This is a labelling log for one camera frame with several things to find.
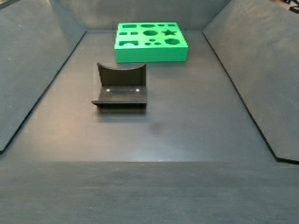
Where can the black curved holder stand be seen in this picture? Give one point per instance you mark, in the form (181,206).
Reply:
(122,86)

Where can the green shape sorter block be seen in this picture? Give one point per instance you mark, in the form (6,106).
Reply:
(150,42)

